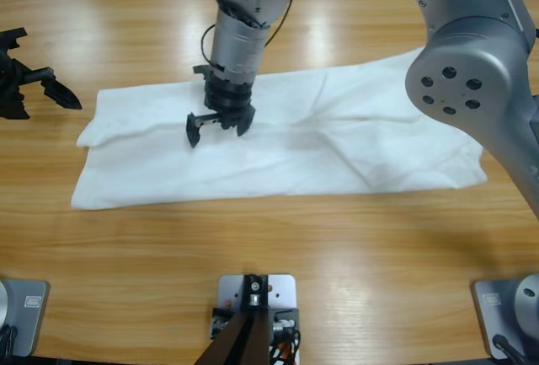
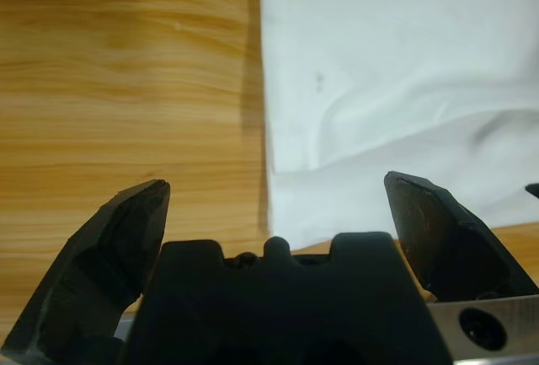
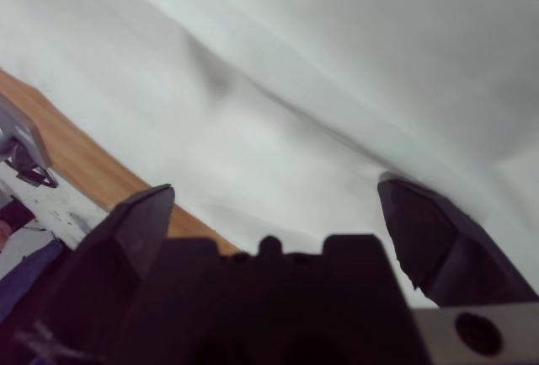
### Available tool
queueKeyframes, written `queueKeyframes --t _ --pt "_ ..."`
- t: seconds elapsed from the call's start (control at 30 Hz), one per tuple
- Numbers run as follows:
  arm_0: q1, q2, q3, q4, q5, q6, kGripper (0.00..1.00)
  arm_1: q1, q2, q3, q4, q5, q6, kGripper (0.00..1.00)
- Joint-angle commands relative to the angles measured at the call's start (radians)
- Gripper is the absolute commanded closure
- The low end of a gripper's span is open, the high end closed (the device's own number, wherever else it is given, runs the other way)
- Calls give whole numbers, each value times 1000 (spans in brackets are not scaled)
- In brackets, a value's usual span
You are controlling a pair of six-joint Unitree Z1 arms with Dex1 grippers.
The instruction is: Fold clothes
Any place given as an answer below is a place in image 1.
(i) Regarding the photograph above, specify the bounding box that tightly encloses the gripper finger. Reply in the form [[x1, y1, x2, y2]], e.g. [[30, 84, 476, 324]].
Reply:
[[0, 95, 31, 121], [19, 67, 83, 110], [185, 111, 204, 150], [234, 105, 257, 137]]

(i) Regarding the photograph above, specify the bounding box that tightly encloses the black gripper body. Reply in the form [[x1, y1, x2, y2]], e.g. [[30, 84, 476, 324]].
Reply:
[[0, 49, 26, 99], [195, 70, 257, 132]]

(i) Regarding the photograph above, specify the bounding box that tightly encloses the white t-shirt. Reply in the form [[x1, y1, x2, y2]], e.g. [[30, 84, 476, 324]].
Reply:
[[70, 46, 488, 212]]

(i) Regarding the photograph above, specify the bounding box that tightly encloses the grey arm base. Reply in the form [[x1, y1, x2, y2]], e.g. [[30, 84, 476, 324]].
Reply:
[[0, 278, 51, 357], [470, 271, 539, 360]]

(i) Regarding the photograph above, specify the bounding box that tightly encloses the white mounting block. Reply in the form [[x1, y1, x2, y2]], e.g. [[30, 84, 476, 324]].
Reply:
[[216, 272, 302, 365]]

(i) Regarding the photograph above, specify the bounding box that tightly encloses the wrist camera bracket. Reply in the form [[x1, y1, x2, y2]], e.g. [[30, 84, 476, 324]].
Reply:
[[192, 64, 216, 83], [0, 27, 29, 51]]

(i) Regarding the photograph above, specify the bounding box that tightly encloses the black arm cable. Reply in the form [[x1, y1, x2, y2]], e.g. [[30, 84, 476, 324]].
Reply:
[[200, 0, 296, 69]]

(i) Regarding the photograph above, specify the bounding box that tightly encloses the dark brown post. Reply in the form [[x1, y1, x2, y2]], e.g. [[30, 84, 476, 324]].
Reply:
[[195, 272, 271, 365]]

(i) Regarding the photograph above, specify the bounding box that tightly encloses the orange cable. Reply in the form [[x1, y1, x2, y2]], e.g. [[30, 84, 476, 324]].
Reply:
[[269, 337, 302, 365]]

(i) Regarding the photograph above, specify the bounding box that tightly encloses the black base cable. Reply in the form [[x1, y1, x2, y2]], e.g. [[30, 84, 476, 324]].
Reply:
[[0, 325, 19, 357], [492, 333, 531, 365]]

